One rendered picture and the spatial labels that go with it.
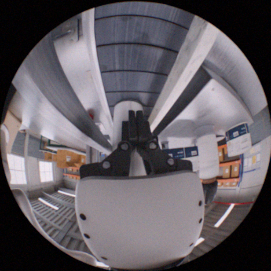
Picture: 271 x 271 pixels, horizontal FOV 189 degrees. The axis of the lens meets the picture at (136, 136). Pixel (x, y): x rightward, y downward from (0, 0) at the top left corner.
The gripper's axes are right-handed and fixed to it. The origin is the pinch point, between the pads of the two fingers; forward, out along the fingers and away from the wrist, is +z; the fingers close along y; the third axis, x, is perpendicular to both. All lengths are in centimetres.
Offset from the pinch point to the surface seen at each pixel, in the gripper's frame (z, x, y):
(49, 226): -213, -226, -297
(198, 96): 5.7, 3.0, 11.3
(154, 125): 4.3, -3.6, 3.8
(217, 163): -3.8, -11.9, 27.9
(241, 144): -2, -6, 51
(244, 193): -191, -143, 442
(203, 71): 6.4, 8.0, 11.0
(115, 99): 6.7, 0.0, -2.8
